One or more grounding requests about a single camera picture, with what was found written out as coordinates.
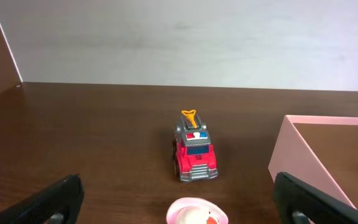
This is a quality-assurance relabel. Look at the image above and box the pink duck toy with hat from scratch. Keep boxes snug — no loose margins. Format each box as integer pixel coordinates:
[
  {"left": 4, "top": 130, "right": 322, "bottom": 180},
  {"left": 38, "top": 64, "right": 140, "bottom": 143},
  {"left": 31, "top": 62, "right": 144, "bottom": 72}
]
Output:
[{"left": 166, "top": 197, "right": 229, "bottom": 224}]

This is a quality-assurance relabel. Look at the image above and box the red grey toy truck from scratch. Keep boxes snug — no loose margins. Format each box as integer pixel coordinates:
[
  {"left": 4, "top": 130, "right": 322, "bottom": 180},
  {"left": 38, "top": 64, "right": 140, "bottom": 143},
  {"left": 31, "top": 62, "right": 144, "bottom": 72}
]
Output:
[{"left": 172, "top": 110, "right": 218, "bottom": 182}]

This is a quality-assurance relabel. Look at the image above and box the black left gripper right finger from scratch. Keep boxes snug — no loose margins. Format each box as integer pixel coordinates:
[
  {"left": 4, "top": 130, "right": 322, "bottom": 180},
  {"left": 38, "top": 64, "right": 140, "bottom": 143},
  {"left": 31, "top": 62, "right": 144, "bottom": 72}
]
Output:
[{"left": 273, "top": 172, "right": 358, "bottom": 224}]

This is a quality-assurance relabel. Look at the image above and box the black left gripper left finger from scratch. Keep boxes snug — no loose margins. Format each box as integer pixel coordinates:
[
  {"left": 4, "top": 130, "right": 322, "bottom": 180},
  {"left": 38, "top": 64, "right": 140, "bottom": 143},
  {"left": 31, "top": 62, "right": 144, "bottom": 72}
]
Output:
[{"left": 0, "top": 174, "right": 85, "bottom": 224}]

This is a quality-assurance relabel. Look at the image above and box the pink cardboard box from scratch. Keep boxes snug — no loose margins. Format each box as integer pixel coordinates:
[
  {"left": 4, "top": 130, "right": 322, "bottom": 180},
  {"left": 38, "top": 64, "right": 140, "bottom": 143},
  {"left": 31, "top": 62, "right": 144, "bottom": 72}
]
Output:
[{"left": 268, "top": 115, "right": 358, "bottom": 209}]

